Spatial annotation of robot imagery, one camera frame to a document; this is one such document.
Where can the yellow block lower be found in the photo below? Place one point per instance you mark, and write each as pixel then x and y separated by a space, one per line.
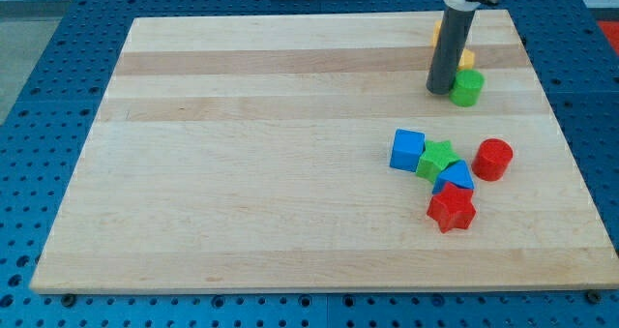
pixel 467 60

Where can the blue cube block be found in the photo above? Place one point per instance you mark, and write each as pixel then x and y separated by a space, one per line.
pixel 407 149

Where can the red cylinder block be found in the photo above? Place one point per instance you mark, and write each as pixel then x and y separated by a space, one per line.
pixel 492 159

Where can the yellow block upper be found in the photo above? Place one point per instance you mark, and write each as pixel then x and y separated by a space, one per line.
pixel 436 33

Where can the green star block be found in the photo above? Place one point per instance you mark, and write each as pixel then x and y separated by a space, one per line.
pixel 437 156

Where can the green cylinder block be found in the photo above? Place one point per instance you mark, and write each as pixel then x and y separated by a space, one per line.
pixel 467 88

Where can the red star block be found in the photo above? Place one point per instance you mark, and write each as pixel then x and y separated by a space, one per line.
pixel 452 208

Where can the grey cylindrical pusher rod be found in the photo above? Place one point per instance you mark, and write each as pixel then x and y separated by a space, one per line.
pixel 453 34

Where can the yellow block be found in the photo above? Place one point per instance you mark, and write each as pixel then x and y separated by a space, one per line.
pixel 436 33
pixel 467 60

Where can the blue triangle block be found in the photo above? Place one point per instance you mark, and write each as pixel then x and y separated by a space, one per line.
pixel 457 174

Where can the wooden board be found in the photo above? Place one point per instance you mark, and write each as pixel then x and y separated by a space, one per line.
pixel 240 154

